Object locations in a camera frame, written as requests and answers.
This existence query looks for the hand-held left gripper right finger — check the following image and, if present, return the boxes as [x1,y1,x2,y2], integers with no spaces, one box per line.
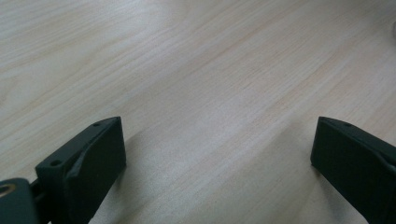
[310,116,396,224]

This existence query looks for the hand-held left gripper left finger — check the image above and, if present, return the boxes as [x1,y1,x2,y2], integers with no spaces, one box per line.
[35,116,127,224]

